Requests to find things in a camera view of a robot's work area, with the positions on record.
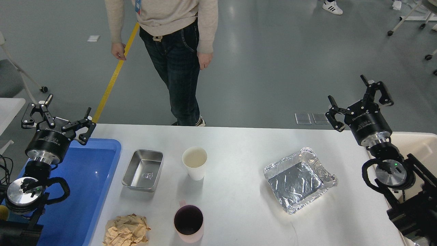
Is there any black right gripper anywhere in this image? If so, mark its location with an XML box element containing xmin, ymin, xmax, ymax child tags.
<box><xmin>326</xmin><ymin>74</ymin><xmax>394</xmax><ymax>147</ymax></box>

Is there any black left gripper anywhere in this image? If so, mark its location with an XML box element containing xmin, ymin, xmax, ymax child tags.
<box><xmin>21</xmin><ymin>94</ymin><xmax>97</xmax><ymax>165</ymax></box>

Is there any stainless steel rectangular container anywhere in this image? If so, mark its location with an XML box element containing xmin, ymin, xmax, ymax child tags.
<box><xmin>122</xmin><ymin>149</ymin><xmax>164</xmax><ymax>193</ymax></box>

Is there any aluminium foil tray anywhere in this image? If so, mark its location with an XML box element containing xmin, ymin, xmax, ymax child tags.
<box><xmin>263</xmin><ymin>147</ymin><xmax>338</xmax><ymax>214</ymax></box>

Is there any pink mug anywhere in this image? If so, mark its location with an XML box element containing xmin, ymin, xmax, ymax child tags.
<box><xmin>173</xmin><ymin>200</ymin><xmax>205</xmax><ymax>243</ymax></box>

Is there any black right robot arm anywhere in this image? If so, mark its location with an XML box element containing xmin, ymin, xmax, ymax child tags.
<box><xmin>326</xmin><ymin>75</ymin><xmax>437</xmax><ymax>246</ymax></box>

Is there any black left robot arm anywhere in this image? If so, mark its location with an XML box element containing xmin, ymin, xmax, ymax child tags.
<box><xmin>1</xmin><ymin>94</ymin><xmax>96</xmax><ymax>246</ymax></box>

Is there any white rolling chair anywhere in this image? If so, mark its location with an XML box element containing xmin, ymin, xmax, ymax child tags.
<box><xmin>0</xmin><ymin>33</ymin><xmax>48</xmax><ymax>103</ymax></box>

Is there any clear floor plate right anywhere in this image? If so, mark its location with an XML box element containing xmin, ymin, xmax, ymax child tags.
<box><xmin>312</xmin><ymin>113</ymin><xmax>330</xmax><ymax>124</ymax></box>

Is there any clear floor plate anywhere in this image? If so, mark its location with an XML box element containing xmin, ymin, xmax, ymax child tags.
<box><xmin>295</xmin><ymin>113</ymin><xmax>312</xmax><ymax>125</ymax></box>
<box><xmin>312</xmin><ymin>113</ymin><xmax>330</xmax><ymax>124</ymax></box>

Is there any white side table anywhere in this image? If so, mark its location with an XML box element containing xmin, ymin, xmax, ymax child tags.
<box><xmin>0</xmin><ymin>98</ymin><xmax>26</xmax><ymax>135</ymax></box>

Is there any blue plastic tray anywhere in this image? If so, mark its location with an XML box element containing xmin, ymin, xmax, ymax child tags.
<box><xmin>37</xmin><ymin>138</ymin><xmax>121</xmax><ymax>246</ymax></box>

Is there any clear floor plate left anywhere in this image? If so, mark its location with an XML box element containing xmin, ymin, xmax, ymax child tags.
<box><xmin>295</xmin><ymin>113</ymin><xmax>312</xmax><ymax>125</ymax></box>

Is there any beige plastic bin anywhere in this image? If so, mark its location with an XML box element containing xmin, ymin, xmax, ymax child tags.
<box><xmin>365</xmin><ymin>132</ymin><xmax>437</xmax><ymax>246</ymax></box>

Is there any person with white sneakers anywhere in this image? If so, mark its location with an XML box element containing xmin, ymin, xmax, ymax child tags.
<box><xmin>322</xmin><ymin>0</ymin><xmax>343</xmax><ymax>15</ymax></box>

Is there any white paper by rack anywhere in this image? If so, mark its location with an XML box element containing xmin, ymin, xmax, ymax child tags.
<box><xmin>392</xmin><ymin>0</ymin><xmax>402</xmax><ymax>11</ymax></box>

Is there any white wheeled rack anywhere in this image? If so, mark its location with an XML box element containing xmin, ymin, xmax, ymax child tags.
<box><xmin>382</xmin><ymin>0</ymin><xmax>436</xmax><ymax>83</ymax></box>

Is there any crumpled brown paper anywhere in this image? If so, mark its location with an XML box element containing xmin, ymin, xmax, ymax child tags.
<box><xmin>102</xmin><ymin>214</ymin><xmax>151</xmax><ymax>246</ymax></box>

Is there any white paper cup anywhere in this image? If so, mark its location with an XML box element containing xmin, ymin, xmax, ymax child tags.
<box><xmin>182</xmin><ymin>147</ymin><xmax>208</xmax><ymax>181</ymax></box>

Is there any person in beige sweater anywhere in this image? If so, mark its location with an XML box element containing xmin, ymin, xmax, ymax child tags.
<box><xmin>104</xmin><ymin>0</ymin><xmax>219</xmax><ymax>127</ymax></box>

